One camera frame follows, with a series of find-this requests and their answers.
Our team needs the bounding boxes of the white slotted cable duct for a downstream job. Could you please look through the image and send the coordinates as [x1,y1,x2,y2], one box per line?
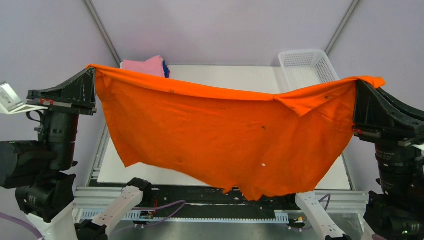
[79,209,290,224]

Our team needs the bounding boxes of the pink folded t-shirt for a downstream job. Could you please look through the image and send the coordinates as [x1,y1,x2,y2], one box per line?
[120,55,165,78]

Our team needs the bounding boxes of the left corner metal post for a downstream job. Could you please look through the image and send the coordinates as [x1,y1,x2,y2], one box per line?
[82,0,122,67]

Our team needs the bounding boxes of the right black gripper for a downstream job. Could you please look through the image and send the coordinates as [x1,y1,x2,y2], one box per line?
[349,72,424,194]

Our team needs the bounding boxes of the orange t-shirt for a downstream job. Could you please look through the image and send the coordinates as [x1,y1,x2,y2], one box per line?
[94,64,385,201]

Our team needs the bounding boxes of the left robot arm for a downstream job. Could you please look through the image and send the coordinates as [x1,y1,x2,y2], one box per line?
[0,67,153,240]

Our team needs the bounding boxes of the blue folded t-shirt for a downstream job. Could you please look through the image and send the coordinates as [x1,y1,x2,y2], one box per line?
[162,60,171,78]

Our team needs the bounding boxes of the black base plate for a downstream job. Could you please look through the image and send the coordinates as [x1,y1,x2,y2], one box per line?
[87,178,299,221]

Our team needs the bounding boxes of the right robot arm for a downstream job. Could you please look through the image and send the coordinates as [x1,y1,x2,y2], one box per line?
[294,77,424,240]

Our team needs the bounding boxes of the aluminium frame rail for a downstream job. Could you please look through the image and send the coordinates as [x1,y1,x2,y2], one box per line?
[74,186,368,214]

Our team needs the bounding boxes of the right corner metal post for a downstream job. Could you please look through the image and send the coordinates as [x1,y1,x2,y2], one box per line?
[324,0,362,56]

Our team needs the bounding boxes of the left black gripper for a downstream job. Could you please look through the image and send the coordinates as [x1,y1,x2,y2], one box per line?
[27,63,98,166]

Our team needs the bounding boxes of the white plastic basket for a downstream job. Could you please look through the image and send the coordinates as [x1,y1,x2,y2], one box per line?
[278,49,340,92]

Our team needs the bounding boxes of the corner metal post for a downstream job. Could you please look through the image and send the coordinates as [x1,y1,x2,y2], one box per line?
[324,0,362,56]
[82,0,122,67]

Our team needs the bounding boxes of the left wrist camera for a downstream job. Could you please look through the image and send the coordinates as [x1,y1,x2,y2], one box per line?
[0,82,48,115]

